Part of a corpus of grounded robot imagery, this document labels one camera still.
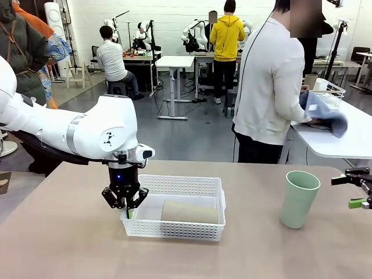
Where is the white tower fan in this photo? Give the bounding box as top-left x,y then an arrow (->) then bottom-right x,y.
43,2 -> 73,78

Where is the person in yellow hoodie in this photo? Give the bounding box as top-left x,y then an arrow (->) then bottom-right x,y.
209,0 -> 247,105

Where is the grey plastic stool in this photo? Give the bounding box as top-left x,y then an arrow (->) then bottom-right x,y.
223,88 -> 238,119
106,81 -> 128,97

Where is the white round stand base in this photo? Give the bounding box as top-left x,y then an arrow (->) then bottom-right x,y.
0,140 -> 19,158

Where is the white side table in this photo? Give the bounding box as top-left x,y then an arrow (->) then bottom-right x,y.
290,97 -> 372,169

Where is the wood top work desk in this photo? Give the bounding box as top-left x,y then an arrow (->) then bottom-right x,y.
121,49 -> 164,98

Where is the black office chair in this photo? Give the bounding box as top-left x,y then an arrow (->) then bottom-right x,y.
90,45 -> 101,72

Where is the person in green puffer jacket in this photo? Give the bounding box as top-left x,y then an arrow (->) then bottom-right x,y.
0,0 -> 59,178

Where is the seated person in white shirt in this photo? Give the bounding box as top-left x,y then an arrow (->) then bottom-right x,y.
96,25 -> 145,101

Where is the pale green tall cup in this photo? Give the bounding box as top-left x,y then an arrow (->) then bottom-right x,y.
280,170 -> 321,230

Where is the wooden top table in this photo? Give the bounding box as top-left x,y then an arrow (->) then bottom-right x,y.
312,59 -> 363,73

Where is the white wire rack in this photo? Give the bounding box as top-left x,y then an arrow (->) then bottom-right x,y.
315,78 -> 346,111

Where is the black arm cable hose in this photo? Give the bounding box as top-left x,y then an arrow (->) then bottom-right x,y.
16,130 -> 146,170

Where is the person's right forearm white sleeve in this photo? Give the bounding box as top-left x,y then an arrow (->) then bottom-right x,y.
287,107 -> 313,126

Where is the white height-adjustable desk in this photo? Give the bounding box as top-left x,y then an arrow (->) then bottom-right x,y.
155,55 -> 196,120

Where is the black tripod stand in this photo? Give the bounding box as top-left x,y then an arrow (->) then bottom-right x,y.
61,0 -> 83,74

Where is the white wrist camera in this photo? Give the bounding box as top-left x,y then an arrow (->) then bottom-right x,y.
134,143 -> 156,161

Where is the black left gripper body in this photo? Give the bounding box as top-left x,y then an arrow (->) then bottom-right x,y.
108,162 -> 141,202

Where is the black light stand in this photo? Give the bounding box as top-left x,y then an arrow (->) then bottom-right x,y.
324,19 -> 349,85

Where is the white wooden step stool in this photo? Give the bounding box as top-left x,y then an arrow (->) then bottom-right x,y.
64,60 -> 93,90

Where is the mannequin in orange blue clothes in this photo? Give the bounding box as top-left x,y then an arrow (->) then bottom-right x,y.
11,0 -> 73,110

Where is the white cup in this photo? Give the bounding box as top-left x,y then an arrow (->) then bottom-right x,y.
314,77 -> 329,91

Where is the person in white cardigan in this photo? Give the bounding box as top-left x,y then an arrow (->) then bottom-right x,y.
231,0 -> 335,163

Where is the person in black clothes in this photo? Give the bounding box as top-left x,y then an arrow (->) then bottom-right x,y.
302,20 -> 335,79

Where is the white frame work desk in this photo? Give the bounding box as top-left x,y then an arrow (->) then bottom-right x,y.
193,51 -> 244,99

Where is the blue towel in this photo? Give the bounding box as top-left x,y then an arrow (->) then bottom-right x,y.
299,90 -> 349,139

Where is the white perforated plastic basket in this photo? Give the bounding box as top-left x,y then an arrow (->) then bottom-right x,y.
120,174 -> 227,242

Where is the person in dark top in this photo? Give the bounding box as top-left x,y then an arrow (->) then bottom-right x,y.
205,10 -> 219,47

